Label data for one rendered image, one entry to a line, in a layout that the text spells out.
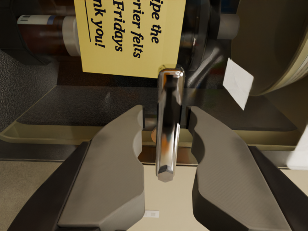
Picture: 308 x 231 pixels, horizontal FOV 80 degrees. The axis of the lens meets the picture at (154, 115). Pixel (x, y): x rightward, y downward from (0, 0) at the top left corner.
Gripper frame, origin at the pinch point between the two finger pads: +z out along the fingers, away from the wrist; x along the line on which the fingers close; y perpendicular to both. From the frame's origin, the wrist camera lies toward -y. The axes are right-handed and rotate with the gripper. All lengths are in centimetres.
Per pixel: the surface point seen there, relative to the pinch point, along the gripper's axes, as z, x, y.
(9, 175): 10.0, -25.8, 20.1
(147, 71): 4.0, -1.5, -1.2
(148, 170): 49, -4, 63
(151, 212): 48, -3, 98
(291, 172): 49, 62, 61
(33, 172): 14.6, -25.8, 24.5
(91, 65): 4.0, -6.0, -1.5
